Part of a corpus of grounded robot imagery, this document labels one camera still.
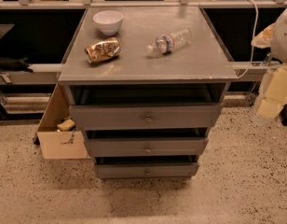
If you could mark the grey drawer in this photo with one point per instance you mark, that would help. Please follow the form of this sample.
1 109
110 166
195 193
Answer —
137 117
145 171
139 147

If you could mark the crushed gold can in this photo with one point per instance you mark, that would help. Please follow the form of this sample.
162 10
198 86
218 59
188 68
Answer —
103 50

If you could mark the grey bottom drawer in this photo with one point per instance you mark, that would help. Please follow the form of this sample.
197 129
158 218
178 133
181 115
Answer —
145 171

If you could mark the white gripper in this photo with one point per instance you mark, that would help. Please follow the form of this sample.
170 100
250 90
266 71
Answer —
283 38

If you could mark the metal rail frame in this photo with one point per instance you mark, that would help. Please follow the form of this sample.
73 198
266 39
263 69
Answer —
47 34

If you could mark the open cardboard box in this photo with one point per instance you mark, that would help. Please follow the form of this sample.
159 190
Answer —
56 144

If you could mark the grey drawer cabinet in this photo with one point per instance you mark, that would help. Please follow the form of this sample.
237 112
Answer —
143 133

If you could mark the grey middle drawer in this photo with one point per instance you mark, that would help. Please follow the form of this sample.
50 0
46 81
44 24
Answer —
139 147

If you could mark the yellow sponge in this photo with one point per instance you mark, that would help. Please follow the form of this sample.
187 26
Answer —
66 126

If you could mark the white bowl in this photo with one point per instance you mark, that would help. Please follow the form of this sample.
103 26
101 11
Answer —
108 22

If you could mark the black object on shelf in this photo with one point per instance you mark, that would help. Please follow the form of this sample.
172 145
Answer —
13 64

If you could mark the grey top drawer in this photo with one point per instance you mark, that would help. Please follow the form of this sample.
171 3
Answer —
137 117

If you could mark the clear plastic water bottle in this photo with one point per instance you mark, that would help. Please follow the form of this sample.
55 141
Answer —
169 42

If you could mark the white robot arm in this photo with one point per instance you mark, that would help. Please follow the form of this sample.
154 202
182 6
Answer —
275 38

